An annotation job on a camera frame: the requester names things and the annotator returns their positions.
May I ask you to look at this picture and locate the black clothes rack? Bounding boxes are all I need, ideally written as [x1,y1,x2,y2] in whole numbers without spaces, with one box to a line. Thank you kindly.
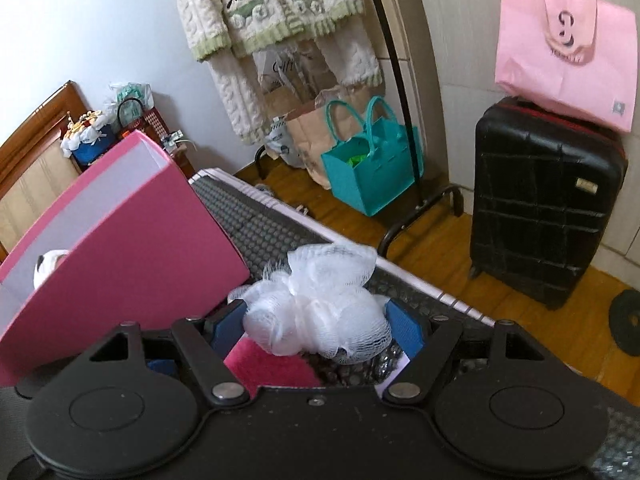
[252,0,467,262]

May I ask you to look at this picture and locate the flower bouquet box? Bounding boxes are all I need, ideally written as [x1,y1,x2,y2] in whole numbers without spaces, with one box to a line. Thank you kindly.
[60,109,117,167]

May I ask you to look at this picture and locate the white mesh bath pouf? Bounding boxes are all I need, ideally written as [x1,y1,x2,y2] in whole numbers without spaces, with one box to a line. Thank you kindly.
[227,244,394,367]

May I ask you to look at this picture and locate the clear plastic bag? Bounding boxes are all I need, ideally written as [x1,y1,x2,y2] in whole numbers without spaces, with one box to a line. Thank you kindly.
[106,80,154,111]

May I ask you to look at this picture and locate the pink fluffy pompom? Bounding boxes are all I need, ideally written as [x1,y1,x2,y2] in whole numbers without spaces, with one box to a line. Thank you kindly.
[223,336,323,389]

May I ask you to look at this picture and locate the pink cardboard box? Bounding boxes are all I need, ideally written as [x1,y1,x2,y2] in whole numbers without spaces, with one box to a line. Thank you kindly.
[0,129,251,388]

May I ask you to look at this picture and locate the clear printed gift bag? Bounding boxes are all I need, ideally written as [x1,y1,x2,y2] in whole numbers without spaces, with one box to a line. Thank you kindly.
[251,42,323,111]

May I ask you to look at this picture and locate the wooden headboard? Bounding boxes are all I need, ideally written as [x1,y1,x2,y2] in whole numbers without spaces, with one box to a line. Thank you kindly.
[0,79,85,263]

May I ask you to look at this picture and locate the striped white bed sheet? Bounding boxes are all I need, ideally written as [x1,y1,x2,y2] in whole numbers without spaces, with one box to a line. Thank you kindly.
[189,166,498,323]

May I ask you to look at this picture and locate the brown paper bag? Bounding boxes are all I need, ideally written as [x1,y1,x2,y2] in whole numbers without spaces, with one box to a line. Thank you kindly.
[284,84,383,192]

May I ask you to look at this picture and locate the patterned gift bag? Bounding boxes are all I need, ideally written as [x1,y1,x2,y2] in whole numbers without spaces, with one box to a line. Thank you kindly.
[116,97,167,147]

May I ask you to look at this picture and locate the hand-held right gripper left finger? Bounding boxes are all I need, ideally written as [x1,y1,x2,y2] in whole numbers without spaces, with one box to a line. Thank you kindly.
[90,302,251,408]

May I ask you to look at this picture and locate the pink paper shopping bag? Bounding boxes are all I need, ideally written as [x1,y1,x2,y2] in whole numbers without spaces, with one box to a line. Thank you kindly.
[494,0,640,134]

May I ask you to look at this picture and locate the white plush cat toy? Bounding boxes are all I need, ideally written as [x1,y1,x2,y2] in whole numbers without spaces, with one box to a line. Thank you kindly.
[33,250,72,289]

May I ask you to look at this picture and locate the white printed plastic bag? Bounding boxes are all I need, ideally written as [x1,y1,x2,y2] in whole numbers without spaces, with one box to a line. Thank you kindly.
[264,114,307,170]

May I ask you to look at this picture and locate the black hard suitcase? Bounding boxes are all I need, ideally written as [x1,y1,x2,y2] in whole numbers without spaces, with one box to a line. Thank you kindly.
[469,96,629,311]

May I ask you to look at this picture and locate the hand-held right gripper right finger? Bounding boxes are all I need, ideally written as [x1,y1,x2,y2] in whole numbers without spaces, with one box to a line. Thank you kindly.
[381,298,549,407]

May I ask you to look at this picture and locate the beige wardrobe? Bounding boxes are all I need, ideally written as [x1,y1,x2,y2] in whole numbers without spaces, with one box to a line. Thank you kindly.
[370,0,640,271]

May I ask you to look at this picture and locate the teal tote bag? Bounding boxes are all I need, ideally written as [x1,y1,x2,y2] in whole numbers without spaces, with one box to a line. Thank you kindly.
[320,95,427,217]

